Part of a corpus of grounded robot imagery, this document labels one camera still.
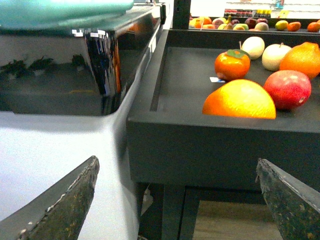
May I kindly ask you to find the black rear fruit shelf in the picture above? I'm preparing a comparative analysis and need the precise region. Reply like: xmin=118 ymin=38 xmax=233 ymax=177
xmin=173 ymin=0 xmax=320 ymax=33

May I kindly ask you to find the white pear lower left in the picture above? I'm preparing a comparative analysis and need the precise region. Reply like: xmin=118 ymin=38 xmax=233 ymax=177
xmin=261 ymin=43 xmax=292 ymax=72

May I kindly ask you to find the white pear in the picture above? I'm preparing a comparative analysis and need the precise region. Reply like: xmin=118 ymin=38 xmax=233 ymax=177
xmin=261 ymin=43 xmax=292 ymax=72
xmin=241 ymin=36 xmax=265 ymax=60

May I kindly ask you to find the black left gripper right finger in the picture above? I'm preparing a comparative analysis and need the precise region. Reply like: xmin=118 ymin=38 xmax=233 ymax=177
xmin=255 ymin=158 xmax=320 ymax=240

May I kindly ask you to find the white pear upper left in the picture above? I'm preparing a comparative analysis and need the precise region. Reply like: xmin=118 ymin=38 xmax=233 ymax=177
xmin=241 ymin=36 xmax=265 ymax=60

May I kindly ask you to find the orange persimmon green calyx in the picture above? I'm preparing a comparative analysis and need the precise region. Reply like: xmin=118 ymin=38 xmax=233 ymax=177
xmin=214 ymin=49 xmax=251 ymax=82

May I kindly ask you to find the white price label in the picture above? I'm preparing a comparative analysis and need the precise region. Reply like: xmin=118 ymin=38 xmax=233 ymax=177
xmin=209 ymin=77 xmax=225 ymax=83

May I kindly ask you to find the large bumpy orange left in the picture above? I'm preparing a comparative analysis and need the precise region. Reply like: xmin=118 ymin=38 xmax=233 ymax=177
xmin=279 ymin=42 xmax=320 ymax=80

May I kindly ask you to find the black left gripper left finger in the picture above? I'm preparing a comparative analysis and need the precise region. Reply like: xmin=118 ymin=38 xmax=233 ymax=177
xmin=0 ymin=156 xmax=100 ymax=240

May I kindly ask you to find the light blue plastic basket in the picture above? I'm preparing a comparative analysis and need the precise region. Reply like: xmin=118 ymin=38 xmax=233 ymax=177
xmin=0 ymin=0 xmax=134 ymax=30

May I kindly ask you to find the red pomegranate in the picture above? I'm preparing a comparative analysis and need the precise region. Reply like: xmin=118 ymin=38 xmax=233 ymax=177
xmin=263 ymin=70 xmax=312 ymax=110

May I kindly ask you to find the glass top freezer cabinet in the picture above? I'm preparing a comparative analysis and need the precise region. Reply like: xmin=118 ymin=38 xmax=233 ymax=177
xmin=0 ymin=0 xmax=166 ymax=240

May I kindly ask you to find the black fruit display shelf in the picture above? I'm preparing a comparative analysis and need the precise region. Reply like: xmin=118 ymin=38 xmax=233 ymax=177
xmin=126 ymin=29 xmax=320 ymax=240

